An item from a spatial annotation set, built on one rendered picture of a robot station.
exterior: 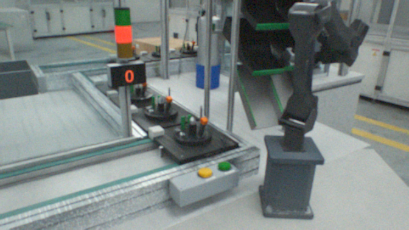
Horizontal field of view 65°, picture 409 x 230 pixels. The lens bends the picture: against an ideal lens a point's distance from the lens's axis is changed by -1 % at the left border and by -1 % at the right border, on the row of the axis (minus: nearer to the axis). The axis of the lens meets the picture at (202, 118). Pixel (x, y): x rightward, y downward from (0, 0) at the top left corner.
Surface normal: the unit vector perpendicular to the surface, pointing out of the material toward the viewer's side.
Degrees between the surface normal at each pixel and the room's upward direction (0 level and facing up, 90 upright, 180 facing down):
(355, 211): 0
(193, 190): 90
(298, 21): 109
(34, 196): 0
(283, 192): 90
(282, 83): 45
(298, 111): 89
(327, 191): 0
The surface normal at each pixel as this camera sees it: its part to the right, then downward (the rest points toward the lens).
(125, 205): 0.54, 0.33
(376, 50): -0.74, 0.25
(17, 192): 0.02, -0.92
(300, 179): -0.05, 0.39
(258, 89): 0.29, -0.40
